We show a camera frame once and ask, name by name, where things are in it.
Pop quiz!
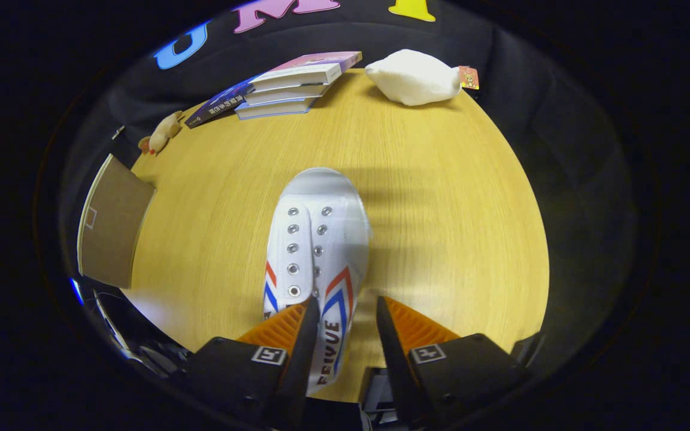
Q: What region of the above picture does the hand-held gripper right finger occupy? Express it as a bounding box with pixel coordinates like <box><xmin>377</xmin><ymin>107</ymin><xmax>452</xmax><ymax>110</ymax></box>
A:
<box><xmin>375</xmin><ymin>296</ymin><xmax>532</xmax><ymax>429</ymax></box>

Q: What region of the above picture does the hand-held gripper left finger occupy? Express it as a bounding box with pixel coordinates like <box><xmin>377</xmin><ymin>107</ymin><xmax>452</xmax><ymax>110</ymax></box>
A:
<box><xmin>184</xmin><ymin>296</ymin><xmax>323</xmax><ymax>431</ymax></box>

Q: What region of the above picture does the white canvas shoe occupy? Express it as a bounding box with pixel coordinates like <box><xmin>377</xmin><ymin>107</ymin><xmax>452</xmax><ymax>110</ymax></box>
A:
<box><xmin>262</xmin><ymin>167</ymin><xmax>373</xmax><ymax>396</ymax></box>

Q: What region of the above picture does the brown fabric storage box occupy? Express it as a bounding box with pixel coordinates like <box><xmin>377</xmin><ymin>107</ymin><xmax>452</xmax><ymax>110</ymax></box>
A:
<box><xmin>77</xmin><ymin>154</ymin><xmax>158</xmax><ymax>289</ymax></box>

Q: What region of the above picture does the brown plush dog toy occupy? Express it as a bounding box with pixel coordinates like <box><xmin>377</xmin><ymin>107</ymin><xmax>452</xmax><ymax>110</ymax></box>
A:
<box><xmin>138</xmin><ymin>110</ymin><xmax>184</xmax><ymax>156</ymax></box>

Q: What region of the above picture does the white cover book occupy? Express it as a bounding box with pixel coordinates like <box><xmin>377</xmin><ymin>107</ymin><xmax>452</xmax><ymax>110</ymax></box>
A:
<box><xmin>243</xmin><ymin>84</ymin><xmax>331</xmax><ymax>106</ymax></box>

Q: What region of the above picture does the dark blue book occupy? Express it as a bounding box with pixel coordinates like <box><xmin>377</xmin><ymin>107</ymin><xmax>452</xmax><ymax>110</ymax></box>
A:
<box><xmin>184</xmin><ymin>75</ymin><xmax>262</xmax><ymax>129</ymax></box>

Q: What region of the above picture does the white plush toy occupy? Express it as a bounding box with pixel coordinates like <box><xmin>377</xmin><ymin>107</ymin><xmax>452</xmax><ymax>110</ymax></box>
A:
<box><xmin>364</xmin><ymin>49</ymin><xmax>480</xmax><ymax>107</ymax></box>

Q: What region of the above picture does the pink cover book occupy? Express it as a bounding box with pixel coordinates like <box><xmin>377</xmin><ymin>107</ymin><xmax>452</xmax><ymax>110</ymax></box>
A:
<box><xmin>248</xmin><ymin>51</ymin><xmax>363</xmax><ymax>92</ymax></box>

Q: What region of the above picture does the black backdrop cloth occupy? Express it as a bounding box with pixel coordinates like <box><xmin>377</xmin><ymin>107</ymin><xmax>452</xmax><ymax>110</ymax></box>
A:
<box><xmin>34</xmin><ymin>0</ymin><xmax>639</xmax><ymax>360</ymax></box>

